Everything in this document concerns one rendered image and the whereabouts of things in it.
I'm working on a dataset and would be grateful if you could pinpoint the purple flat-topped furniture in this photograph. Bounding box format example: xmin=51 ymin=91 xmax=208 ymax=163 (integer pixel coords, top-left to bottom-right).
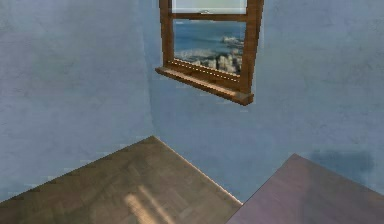
xmin=225 ymin=153 xmax=384 ymax=224

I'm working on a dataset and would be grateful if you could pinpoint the brown wooden framed window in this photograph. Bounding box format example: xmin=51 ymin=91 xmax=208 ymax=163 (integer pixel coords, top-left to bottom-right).
xmin=155 ymin=0 xmax=265 ymax=107

